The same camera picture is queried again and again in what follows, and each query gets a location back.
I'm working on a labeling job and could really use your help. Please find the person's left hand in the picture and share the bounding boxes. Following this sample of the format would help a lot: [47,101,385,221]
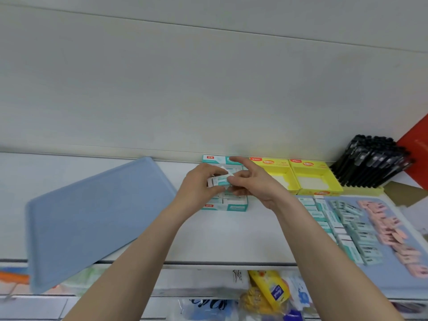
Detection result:
[177,163,233,212]

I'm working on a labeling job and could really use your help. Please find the person's right hand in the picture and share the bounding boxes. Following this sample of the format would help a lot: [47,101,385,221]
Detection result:
[228,156,296,212]

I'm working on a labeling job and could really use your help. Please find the white eraser with teal sleeve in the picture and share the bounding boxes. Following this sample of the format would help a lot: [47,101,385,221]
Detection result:
[207,175,235,188]

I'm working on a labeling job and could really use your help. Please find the person's left forearm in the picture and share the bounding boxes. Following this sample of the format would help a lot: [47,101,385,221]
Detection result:
[63,196,204,321]

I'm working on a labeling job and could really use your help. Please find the person's right forearm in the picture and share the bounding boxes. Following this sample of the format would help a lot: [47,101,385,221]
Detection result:
[267,195,406,321]

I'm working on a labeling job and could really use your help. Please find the teal eraser display box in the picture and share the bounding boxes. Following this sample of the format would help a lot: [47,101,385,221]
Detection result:
[201,155,249,212]

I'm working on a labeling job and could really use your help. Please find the yellow display box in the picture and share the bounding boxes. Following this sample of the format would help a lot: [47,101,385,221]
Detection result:
[289,159,344,197]
[249,157,301,195]

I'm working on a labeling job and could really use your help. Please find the yellow packet with blue label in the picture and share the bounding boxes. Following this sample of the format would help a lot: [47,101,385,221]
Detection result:
[248,270,290,312]

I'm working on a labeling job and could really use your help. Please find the pale yellow pen box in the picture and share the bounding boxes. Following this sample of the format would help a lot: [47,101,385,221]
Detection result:
[340,185,385,198]

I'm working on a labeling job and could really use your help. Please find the rows of teal erasers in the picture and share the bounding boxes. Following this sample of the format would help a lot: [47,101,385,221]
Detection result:
[298,196,384,266]

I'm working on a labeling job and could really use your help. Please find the bundle of black pens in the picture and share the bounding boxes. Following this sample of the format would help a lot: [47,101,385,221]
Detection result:
[329,134,416,189]

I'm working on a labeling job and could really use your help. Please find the clear bag of yellow snacks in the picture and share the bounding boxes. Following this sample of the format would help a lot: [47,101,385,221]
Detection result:
[239,287,278,316]

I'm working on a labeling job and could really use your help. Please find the white packet with blue print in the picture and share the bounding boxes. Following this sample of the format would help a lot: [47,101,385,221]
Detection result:
[287,275,314,312]

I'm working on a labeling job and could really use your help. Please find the empty blue plastic tray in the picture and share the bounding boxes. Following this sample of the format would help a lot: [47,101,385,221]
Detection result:
[26,156,178,295]

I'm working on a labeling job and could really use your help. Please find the clear bag with blue print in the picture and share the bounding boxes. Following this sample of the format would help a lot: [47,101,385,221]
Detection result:
[177,297,240,321]

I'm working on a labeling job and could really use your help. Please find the pile of pink erasers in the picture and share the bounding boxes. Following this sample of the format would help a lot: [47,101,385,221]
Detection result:
[357,199,428,278]

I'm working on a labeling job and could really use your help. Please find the brown cardboard piece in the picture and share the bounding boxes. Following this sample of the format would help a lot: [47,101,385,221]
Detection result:
[383,181,428,208]

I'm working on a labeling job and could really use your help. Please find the blue tray with erasers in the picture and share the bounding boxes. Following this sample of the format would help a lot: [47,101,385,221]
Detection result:
[297,195,428,299]

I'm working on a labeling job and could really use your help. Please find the red board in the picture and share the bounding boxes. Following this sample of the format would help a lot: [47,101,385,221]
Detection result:
[396,113,428,191]

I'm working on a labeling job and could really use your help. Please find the orange strip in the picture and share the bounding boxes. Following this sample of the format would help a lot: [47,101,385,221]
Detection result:
[0,271,31,285]

